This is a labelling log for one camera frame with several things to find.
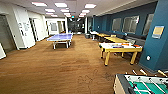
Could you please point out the yellow white gaming table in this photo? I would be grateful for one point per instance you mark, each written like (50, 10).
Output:
(120, 50)

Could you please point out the small white table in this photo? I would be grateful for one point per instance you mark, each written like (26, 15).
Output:
(94, 33)

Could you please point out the blue ping-pong table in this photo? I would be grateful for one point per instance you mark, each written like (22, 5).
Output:
(60, 36)

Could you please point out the colourful patterned flat box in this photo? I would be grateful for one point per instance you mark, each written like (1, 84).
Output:
(117, 46)

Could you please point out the square ceiling light panel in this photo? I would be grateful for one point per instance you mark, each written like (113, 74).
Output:
(39, 4)
(64, 10)
(50, 10)
(85, 11)
(61, 5)
(90, 5)

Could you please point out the interior glass window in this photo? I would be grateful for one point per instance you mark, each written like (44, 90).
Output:
(116, 24)
(131, 24)
(148, 24)

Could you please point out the grey sofa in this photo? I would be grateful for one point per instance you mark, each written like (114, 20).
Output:
(136, 41)

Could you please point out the green foosball table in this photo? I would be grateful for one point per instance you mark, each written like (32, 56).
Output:
(143, 85)

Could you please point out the white wall board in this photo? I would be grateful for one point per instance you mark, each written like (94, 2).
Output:
(53, 26)

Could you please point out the white wall outlet plate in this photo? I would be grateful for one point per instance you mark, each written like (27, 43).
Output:
(148, 57)

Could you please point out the beige framed wall sign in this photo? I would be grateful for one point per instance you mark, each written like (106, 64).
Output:
(158, 32)

